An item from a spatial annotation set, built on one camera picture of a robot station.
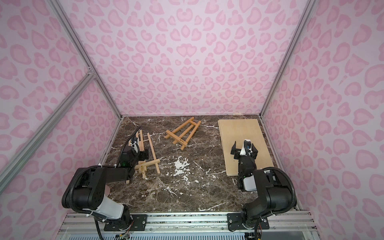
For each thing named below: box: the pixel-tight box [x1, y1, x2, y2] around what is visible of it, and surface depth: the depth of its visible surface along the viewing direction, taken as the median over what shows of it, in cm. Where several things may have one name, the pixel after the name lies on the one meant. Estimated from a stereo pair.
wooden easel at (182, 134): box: [164, 116, 202, 151], surface depth 111 cm
